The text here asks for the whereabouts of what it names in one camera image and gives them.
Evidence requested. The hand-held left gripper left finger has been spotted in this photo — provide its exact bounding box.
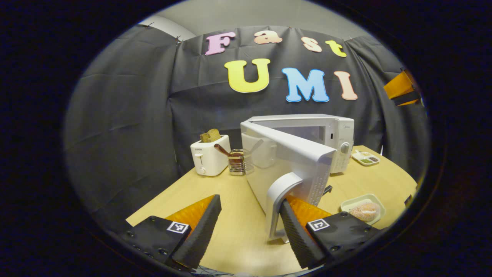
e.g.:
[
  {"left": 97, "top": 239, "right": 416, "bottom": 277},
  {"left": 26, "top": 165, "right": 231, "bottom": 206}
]
[{"left": 125, "top": 194, "right": 222, "bottom": 270}]

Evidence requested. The white divided seed dish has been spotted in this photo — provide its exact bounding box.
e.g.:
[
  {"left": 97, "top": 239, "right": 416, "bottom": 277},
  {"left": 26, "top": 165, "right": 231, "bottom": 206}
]
[{"left": 352, "top": 150, "right": 381, "bottom": 166}]

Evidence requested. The white microwave oven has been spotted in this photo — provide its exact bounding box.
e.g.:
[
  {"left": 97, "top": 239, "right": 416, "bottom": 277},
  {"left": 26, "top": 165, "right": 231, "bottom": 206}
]
[{"left": 240, "top": 114, "right": 355, "bottom": 244}]

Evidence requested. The white toaster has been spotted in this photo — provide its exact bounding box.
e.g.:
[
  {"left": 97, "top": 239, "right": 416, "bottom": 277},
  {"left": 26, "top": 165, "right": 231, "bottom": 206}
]
[{"left": 190, "top": 135, "right": 231, "bottom": 177}]

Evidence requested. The brown toast slice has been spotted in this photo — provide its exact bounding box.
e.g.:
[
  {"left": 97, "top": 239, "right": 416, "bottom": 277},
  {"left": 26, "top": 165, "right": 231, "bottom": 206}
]
[{"left": 199, "top": 128, "right": 221, "bottom": 143}]

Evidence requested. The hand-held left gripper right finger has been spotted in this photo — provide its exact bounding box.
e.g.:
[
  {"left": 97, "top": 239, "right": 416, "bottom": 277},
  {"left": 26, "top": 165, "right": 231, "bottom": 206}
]
[{"left": 279, "top": 194, "right": 383, "bottom": 270}]

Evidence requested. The sesame cream bread roll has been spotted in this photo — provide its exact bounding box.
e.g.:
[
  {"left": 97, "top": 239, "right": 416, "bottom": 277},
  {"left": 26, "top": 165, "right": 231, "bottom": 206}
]
[{"left": 349, "top": 202, "right": 381, "bottom": 222}]

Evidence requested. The black backdrop cloth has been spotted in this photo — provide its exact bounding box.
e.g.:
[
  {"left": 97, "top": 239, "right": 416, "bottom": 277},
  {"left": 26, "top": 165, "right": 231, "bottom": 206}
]
[{"left": 65, "top": 25, "right": 430, "bottom": 231}]

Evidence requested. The small pale plate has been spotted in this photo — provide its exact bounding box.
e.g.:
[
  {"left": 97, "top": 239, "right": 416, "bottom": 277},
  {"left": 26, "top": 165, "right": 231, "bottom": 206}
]
[{"left": 341, "top": 194, "right": 386, "bottom": 225}]

